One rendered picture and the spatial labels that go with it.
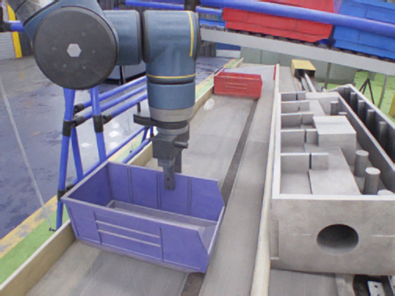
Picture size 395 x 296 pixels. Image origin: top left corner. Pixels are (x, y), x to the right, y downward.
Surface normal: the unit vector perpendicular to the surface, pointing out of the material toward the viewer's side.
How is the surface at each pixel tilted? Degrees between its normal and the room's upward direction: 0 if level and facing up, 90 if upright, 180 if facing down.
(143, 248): 92
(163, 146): 90
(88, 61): 90
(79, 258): 1
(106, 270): 0
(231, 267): 0
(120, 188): 88
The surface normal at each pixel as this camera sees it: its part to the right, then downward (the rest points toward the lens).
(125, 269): 0.02, -0.90
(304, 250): -0.27, 0.41
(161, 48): 0.23, 0.66
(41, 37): 0.14, 0.38
